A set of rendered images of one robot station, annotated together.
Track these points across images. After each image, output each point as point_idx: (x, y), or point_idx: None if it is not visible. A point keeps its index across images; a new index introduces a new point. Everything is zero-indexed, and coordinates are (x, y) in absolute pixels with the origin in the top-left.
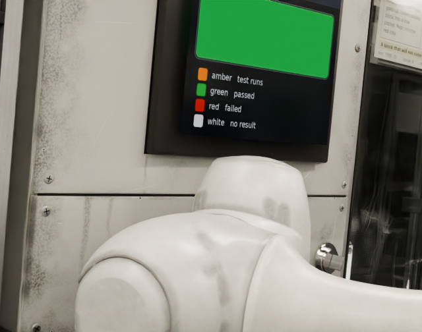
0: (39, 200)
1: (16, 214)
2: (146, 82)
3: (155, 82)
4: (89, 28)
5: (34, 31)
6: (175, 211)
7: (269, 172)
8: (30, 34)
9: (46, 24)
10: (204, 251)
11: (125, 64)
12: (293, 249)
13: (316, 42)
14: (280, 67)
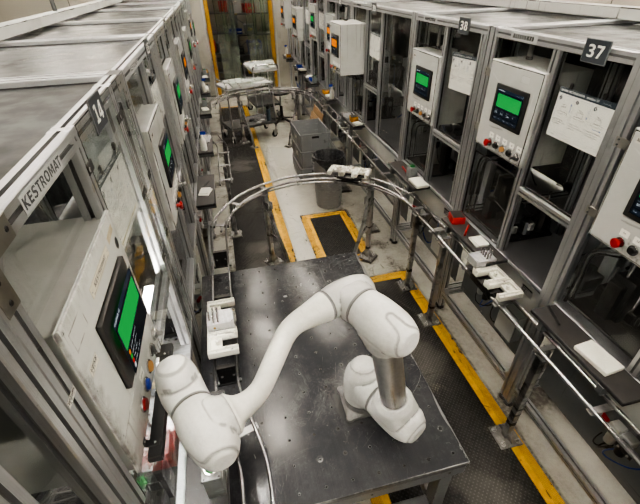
0: (125, 443)
1: None
2: (117, 373)
3: (121, 371)
4: (105, 388)
5: None
6: (136, 387)
7: (186, 370)
8: None
9: (100, 407)
10: (226, 427)
11: (113, 379)
12: (231, 399)
13: (133, 291)
14: (134, 314)
